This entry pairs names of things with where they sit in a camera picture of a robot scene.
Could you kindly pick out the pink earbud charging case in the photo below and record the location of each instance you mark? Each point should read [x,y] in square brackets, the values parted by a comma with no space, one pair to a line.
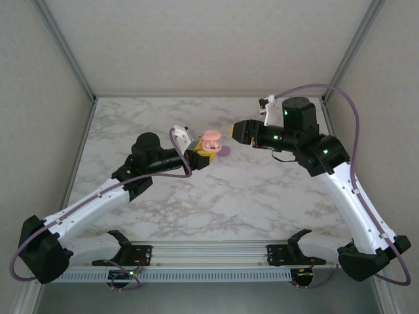
[211,134]

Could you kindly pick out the purple earbud charging case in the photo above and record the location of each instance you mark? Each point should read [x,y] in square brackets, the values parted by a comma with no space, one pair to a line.
[226,151]

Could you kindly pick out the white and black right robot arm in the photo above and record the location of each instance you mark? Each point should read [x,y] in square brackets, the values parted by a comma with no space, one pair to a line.
[343,196]

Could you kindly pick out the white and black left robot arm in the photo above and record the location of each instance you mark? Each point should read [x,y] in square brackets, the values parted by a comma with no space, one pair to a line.
[88,209]

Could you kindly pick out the black controller board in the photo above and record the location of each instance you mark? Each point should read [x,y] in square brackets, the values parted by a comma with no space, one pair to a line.
[119,276]
[302,278]

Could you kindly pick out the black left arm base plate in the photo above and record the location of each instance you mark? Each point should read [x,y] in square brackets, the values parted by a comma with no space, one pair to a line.
[144,253]

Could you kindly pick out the wide grooved aluminium rail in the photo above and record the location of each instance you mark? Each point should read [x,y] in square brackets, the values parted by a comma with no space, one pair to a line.
[209,253]

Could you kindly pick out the aluminium frame post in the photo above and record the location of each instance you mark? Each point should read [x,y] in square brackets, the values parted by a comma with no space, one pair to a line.
[67,49]
[353,49]

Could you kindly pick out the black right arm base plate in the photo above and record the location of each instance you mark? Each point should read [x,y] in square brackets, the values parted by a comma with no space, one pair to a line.
[276,253]

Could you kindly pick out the aluminium panel frame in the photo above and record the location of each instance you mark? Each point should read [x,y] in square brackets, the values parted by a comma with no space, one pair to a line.
[393,301]

